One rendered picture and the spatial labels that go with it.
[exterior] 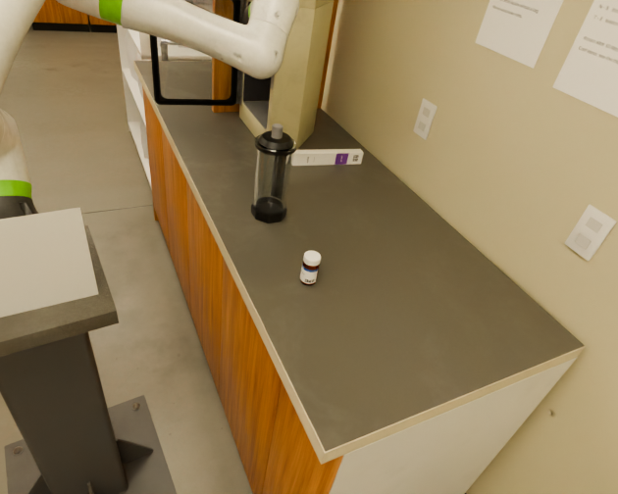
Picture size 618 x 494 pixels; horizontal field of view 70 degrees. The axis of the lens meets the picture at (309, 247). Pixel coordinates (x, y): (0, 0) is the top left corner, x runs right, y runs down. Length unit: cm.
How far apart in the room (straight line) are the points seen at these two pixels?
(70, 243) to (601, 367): 120
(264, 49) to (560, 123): 71
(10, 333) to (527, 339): 110
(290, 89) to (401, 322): 87
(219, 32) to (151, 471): 144
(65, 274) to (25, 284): 7
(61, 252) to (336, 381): 59
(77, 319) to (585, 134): 116
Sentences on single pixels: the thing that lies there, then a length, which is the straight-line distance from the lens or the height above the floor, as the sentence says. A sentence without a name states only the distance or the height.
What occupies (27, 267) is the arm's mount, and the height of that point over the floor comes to 105.
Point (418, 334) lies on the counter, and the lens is 104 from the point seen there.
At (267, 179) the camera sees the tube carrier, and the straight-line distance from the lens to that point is 118.
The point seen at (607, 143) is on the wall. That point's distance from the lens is 117.
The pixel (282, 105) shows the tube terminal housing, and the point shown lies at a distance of 156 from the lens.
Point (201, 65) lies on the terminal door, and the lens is 178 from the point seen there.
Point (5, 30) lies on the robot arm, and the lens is 96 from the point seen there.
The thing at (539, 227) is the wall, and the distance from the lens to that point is 128.
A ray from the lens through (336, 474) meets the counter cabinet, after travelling 95.
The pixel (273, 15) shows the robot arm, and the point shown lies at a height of 145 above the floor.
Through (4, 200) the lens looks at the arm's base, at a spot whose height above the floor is 115.
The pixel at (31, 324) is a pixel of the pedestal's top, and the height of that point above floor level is 94.
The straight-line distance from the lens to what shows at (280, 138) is 116.
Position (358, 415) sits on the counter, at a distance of 88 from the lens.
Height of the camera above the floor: 167
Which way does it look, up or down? 38 degrees down
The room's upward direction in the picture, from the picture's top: 10 degrees clockwise
